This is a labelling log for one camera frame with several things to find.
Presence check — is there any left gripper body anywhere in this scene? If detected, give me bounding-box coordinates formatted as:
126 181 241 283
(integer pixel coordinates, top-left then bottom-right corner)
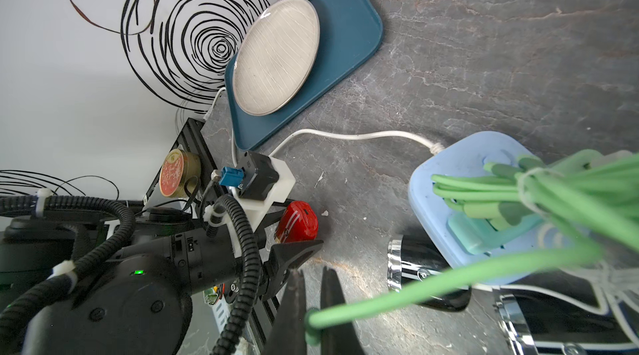
259 240 324 300

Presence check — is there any red round tin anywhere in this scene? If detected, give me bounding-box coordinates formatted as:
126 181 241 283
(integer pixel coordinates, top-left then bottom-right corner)
159 148 201 199

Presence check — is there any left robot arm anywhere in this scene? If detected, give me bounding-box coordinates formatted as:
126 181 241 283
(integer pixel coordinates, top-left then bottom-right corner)
1 195 322 354

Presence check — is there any red shaver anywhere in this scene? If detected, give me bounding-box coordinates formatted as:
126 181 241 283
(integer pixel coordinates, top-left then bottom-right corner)
275 201 319 244

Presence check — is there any light green charging cable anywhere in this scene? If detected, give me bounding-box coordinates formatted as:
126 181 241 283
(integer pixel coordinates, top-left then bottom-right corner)
304 149 639 347

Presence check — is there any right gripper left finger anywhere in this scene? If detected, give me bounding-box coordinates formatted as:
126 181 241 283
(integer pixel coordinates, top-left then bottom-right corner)
262 271 307 355

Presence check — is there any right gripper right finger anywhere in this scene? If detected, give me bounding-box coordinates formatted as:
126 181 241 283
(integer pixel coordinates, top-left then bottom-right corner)
319 267 365 355

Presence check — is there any round grey plate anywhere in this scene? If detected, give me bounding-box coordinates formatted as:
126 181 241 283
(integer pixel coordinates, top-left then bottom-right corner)
231 0 320 116

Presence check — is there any blue power strip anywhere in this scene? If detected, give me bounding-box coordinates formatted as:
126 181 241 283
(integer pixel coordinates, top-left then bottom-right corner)
409 131 542 268

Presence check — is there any white power cord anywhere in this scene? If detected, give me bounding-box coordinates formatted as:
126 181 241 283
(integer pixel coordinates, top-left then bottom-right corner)
201 86 445 166

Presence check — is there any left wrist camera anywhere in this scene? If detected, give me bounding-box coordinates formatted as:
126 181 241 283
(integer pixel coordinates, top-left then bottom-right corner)
211 151 296 231

